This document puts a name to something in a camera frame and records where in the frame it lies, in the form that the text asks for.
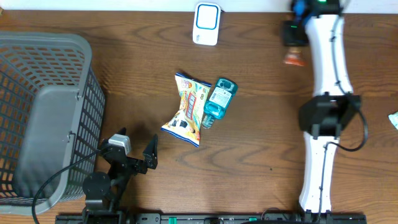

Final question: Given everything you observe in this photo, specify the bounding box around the grey plastic shopping basket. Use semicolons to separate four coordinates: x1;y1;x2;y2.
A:
1;31;105;215

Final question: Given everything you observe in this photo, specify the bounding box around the green orange snack packet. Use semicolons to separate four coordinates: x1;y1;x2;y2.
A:
388;112;398;129

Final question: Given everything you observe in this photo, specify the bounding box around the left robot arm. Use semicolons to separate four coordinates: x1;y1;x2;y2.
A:
82;128;158;223

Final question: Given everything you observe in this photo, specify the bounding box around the teal blister pack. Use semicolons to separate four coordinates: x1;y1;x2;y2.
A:
201;78;238;129

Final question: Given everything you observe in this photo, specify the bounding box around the cream yellow snack bag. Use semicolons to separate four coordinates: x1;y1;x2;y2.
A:
161;73;211;147

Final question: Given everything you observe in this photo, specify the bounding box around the red snack packet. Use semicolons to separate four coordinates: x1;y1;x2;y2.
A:
284;47;305;67

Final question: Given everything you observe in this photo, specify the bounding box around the white barcode scanner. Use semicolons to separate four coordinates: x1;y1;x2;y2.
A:
192;2;221;46

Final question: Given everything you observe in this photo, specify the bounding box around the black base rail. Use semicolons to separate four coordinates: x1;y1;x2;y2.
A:
55;212;367;224

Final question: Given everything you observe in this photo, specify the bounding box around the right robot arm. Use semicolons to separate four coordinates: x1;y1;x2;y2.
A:
282;0;361;217

